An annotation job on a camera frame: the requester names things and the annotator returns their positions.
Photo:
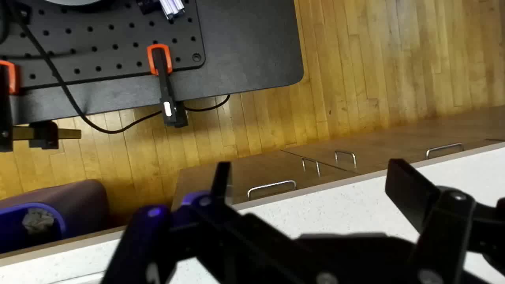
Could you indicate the wooden lower cabinet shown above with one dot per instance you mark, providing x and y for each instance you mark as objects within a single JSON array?
[{"x": 379, "y": 142}]

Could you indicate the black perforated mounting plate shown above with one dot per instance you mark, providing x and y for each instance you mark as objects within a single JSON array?
[{"x": 104, "y": 47}]

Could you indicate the white plastic connector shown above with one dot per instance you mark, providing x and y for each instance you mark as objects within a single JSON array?
[{"x": 172, "y": 6}]

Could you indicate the blue rounded plastic part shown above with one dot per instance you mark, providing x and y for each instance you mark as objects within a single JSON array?
[{"x": 13, "y": 221}]

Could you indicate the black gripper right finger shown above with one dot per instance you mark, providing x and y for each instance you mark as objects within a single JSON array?
[{"x": 447, "y": 225}]

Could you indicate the orange black bar clamp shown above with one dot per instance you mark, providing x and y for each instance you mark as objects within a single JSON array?
[
  {"x": 5, "y": 104},
  {"x": 167, "y": 88}
]

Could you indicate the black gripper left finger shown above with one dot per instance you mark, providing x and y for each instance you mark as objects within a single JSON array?
[{"x": 174, "y": 246}]

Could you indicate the black table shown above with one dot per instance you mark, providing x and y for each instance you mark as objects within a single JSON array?
[{"x": 246, "y": 47}]

